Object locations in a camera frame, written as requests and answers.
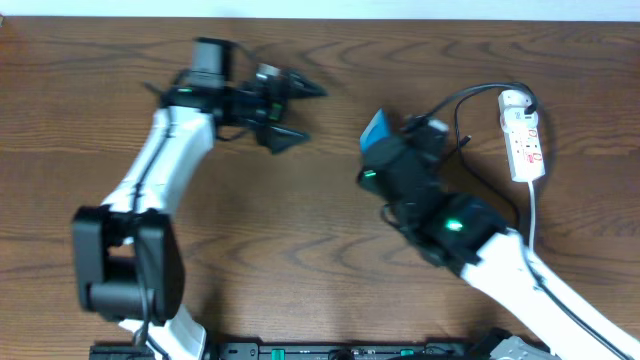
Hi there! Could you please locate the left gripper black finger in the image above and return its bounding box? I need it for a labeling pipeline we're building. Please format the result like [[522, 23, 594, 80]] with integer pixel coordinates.
[[255, 125, 310, 154], [286, 69, 328, 99]]

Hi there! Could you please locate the black USB charging cable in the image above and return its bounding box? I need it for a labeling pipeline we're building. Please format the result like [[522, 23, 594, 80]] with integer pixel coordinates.
[[434, 81, 539, 226]]

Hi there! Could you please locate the blue Galaxy smartphone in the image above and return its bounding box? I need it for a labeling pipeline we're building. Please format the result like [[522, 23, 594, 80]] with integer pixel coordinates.
[[359, 108, 391, 153]]

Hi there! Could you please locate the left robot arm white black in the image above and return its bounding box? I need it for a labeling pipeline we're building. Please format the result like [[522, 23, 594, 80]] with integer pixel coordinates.
[[71, 37, 325, 359]]

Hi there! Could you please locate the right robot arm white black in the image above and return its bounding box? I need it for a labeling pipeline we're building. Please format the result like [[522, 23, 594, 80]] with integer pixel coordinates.
[[357, 112, 639, 359]]

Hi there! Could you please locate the white power strip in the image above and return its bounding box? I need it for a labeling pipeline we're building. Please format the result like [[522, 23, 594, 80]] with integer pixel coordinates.
[[498, 90, 545, 183]]

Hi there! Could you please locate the white power strip cord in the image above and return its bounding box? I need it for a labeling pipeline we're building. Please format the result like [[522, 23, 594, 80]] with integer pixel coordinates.
[[527, 180, 538, 251]]

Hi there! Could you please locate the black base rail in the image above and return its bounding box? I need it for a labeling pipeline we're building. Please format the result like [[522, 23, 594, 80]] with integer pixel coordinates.
[[89, 341, 551, 360]]

